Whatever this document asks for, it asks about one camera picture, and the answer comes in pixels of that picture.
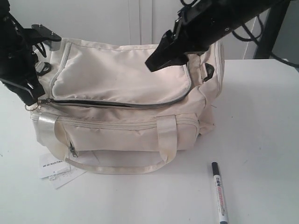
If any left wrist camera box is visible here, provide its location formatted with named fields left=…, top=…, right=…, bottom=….
left=31, top=24, right=62, bottom=51

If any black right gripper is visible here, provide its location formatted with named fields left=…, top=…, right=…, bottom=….
left=145, top=0, right=276, bottom=72

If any black white marker pen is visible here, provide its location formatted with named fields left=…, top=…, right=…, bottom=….
left=211, top=161, right=228, bottom=224

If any white rear hang tag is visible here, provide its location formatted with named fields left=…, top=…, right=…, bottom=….
left=49, top=166, right=86, bottom=189

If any white Tonlion hang tag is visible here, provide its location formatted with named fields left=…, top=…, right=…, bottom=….
left=38, top=154, right=71, bottom=179

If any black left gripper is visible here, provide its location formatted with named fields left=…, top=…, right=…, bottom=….
left=0, top=0, right=45, bottom=105

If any cream fabric duffel bag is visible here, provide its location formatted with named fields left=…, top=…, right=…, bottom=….
left=30, top=38, right=225, bottom=175

